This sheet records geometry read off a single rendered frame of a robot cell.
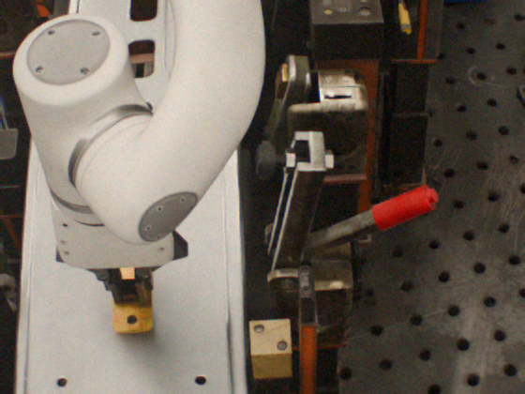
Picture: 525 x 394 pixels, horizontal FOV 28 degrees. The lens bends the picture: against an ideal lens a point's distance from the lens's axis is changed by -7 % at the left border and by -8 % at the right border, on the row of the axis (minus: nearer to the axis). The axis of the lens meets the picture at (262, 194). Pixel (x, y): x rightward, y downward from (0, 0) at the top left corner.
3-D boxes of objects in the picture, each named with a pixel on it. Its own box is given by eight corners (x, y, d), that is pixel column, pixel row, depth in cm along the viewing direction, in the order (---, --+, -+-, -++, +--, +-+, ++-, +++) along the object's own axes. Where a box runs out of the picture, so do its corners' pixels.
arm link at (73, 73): (174, 173, 84) (111, 98, 88) (157, 60, 73) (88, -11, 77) (84, 234, 81) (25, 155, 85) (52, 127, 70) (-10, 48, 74)
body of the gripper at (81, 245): (162, 131, 89) (176, 209, 98) (42, 142, 89) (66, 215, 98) (161, 213, 85) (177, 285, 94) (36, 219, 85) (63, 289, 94)
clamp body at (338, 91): (277, 250, 141) (266, 53, 110) (370, 244, 141) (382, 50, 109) (281, 316, 136) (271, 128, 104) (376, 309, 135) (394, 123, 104)
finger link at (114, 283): (111, 236, 97) (122, 274, 103) (77, 238, 97) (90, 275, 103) (111, 268, 96) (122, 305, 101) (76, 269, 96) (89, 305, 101)
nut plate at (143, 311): (112, 254, 105) (111, 248, 104) (151, 252, 105) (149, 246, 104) (112, 332, 100) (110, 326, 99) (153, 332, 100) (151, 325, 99)
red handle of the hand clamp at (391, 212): (267, 233, 99) (425, 167, 91) (282, 243, 100) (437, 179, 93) (270, 276, 96) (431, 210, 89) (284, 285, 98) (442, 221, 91)
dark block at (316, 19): (312, 216, 143) (307, -13, 108) (367, 213, 143) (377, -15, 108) (315, 250, 140) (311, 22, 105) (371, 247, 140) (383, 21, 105)
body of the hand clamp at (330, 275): (281, 387, 130) (272, 234, 101) (339, 383, 130) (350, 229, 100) (283, 431, 127) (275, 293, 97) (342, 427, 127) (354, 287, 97)
